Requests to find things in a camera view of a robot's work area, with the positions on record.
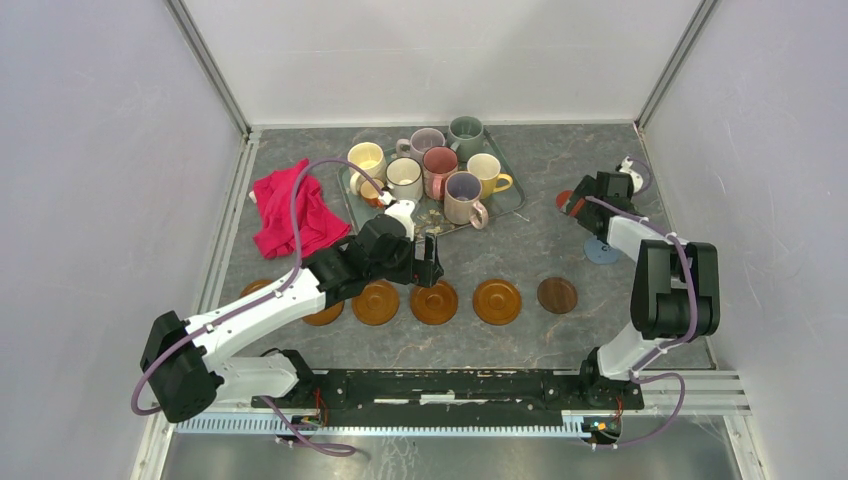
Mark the wooden coaster five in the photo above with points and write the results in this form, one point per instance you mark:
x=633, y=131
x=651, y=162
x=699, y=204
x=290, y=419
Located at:
x=497, y=302

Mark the beige pink-handled mug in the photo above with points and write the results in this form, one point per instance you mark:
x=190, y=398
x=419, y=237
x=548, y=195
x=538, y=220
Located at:
x=462, y=200

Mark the red round coaster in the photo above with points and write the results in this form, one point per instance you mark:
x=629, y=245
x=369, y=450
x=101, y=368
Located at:
x=562, y=200

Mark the red cloth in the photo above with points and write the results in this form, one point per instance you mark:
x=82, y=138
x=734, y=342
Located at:
x=284, y=209

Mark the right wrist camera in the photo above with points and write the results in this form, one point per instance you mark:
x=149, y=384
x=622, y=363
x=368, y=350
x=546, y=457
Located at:
x=626, y=166

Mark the dark walnut coaster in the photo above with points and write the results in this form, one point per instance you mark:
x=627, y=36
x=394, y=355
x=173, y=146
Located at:
x=557, y=295

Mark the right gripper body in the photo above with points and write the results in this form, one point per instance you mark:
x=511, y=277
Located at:
x=587, y=187

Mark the blue round coaster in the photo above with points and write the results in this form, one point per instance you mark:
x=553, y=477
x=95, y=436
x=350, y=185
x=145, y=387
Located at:
x=600, y=253

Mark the white black-rimmed mug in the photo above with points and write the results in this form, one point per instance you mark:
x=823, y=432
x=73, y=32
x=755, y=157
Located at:
x=404, y=179

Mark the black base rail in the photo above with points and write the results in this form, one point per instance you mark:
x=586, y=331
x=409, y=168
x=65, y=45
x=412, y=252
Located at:
x=456, y=398

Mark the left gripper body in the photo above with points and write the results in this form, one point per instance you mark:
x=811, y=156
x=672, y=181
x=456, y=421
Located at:
x=404, y=268

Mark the small orange cup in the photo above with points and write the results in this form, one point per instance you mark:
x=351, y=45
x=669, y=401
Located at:
x=370, y=193

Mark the pink mug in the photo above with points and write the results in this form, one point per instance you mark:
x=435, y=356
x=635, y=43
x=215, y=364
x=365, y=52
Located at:
x=438, y=164

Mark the yellow mug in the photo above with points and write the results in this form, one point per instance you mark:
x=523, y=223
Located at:
x=488, y=169

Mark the cream mug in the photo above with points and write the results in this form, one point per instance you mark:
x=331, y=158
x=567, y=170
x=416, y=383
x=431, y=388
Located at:
x=369, y=157

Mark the floral serving tray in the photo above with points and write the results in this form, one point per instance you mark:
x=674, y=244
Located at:
x=428, y=216

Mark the lilac mug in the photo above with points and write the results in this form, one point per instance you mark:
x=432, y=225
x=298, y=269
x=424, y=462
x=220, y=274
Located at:
x=419, y=143

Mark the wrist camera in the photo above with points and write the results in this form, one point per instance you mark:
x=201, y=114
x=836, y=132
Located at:
x=626, y=166
x=400, y=210

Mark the wooden coaster two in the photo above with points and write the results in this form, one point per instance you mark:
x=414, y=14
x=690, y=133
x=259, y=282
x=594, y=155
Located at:
x=434, y=305

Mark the wooden coaster four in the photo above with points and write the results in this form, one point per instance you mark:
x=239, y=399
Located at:
x=254, y=286

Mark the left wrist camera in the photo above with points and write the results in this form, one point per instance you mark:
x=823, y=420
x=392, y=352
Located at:
x=400, y=210

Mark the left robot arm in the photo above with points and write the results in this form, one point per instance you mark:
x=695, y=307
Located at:
x=189, y=363

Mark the green mug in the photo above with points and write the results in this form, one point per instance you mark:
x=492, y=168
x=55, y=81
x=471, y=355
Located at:
x=466, y=137

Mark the wooden coaster one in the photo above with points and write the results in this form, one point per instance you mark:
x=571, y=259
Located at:
x=377, y=304

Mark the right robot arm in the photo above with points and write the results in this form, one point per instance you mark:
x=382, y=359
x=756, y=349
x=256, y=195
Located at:
x=675, y=295

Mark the wooden coaster three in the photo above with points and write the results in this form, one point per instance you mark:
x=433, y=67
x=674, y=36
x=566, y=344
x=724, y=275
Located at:
x=325, y=316

